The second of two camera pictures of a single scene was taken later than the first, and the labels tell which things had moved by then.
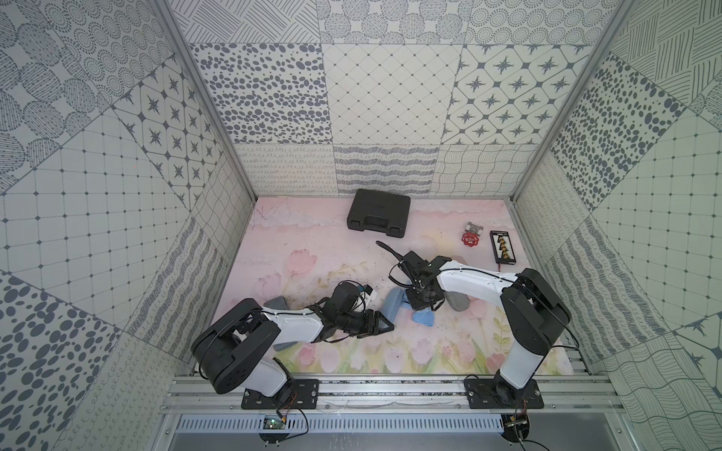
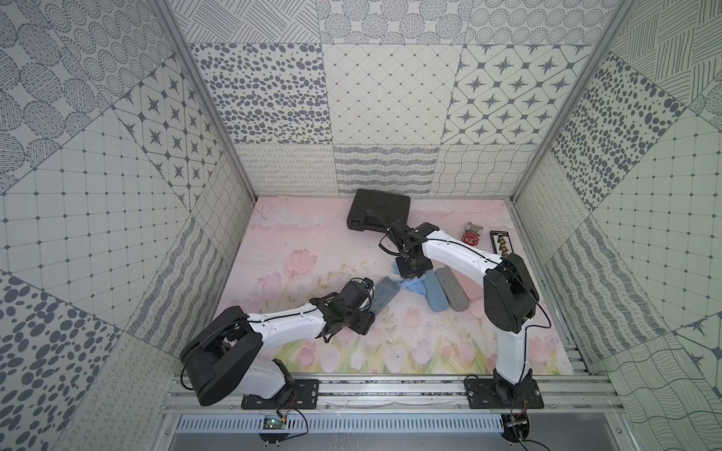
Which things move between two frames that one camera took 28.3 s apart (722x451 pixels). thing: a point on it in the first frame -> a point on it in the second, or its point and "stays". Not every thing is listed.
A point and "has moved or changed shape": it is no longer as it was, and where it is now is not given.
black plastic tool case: (380, 211) stays
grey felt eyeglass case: (458, 302) stays
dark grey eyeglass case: (278, 303) -> (384, 293)
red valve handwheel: (470, 240) stays
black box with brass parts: (502, 247) stays
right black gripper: (417, 305) -> (405, 273)
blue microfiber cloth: (425, 317) has moved or changed shape
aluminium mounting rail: (431, 396) stays
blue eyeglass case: (391, 303) has moved or changed shape
